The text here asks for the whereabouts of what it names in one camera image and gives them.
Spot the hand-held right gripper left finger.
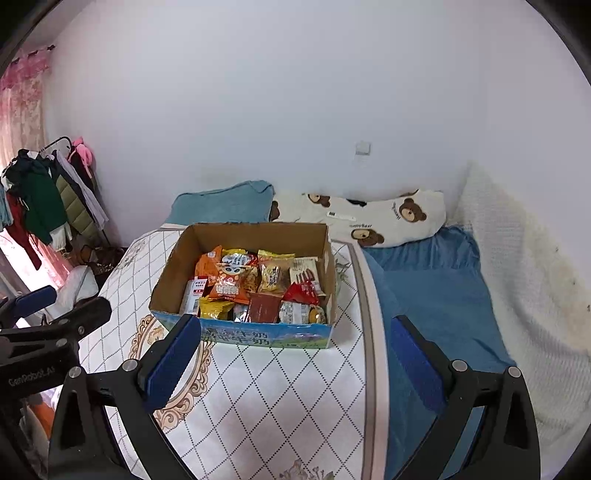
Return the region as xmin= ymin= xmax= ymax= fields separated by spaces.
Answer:
xmin=47 ymin=315 xmax=202 ymax=480

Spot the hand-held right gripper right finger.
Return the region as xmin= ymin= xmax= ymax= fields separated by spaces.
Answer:
xmin=390 ymin=315 xmax=541 ymax=480

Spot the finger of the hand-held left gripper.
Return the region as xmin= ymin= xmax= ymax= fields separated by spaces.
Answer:
xmin=0 ymin=298 xmax=113 ymax=344
xmin=0 ymin=285 xmax=57 ymax=324

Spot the yellow instant noodle packet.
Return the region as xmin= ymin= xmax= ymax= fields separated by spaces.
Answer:
xmin=210 ymin=249 xmax=259 ymax=305

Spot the cardboard box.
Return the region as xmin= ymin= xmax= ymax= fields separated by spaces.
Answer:
xmin=150 ymin=223 xmax=338 ymax=350

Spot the yellow shrimp cracker packet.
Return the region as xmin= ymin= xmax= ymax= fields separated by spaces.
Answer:
xmin=256 ymin=250 xmax=296 ymax=294

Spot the white cloth bundle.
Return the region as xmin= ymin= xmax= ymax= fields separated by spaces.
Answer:
xmin=46 ymin=265 xmax=100 ymax=319

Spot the small yellow snack packet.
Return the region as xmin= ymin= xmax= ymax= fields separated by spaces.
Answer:
xmin=198 ymin=298 xmax=236 ymax=320

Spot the white red label snack box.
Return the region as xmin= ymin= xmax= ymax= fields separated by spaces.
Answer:
xmin=178 ymin=275 xmax=209 ymax=315

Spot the red garment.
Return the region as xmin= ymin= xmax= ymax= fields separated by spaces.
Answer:
xmin=7 ymin=194 xmax=42 ymax=271

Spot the blue bed sheet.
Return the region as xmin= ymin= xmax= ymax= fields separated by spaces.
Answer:
xmin=360 ymin=225 xmax=518 ymax=480

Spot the dark green jacket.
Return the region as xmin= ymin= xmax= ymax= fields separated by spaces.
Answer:
xmin=21 ymin=159 xmax=65 ymax=245

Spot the olive puffer jacket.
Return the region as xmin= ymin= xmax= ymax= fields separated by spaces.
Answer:
xmin=55 ymin=173 xmax=100 ymax=241

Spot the orange snack packet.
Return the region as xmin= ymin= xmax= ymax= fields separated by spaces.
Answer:
xmin=194 ymin=246 xmax=225 ymax=288

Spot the white diamond pattern tablecloth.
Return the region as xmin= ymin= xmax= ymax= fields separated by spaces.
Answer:
xmin=78 ymin=224 xmax=384 ymax=480

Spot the brown snack packet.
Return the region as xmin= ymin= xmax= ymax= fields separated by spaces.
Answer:
xmin=247 ymin=292 xmax=284 ymax=324

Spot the silver white snack packet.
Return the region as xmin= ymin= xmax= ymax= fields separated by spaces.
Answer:
xmin=278 ymin=301 xmax=319 ymax=325

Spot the white knitted blanket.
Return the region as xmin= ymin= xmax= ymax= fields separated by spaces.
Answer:
xmin=445 ymin=161 xmax=591 ymax=462

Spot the red snack packet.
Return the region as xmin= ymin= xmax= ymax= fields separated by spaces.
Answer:
xmin=281 ymin=280 xmax=326 ymax=308

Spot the beige biscuit stick packet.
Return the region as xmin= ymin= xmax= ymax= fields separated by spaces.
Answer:
xmin=289 ymin=257 xmax=320 ymax=284

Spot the bear print pillow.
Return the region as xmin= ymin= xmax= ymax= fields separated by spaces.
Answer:
xmin=270 ymin=188 xmax=447 ymax=248

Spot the pink garment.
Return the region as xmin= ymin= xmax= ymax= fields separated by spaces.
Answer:
xmin=69 ymin=136 xmax=95 ymax=178

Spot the black clothes rack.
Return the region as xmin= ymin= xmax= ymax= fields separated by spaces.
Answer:
xmin=34 ymin=136 xmax=114 ymax=250

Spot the teal pillow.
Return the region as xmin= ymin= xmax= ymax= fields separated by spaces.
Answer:
xmin=164 ymin=180 xmax=275 ymax=227

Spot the pink curtain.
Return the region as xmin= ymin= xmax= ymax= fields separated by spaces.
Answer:
xmin=0 ymin=46 xmax=56 ymax=305

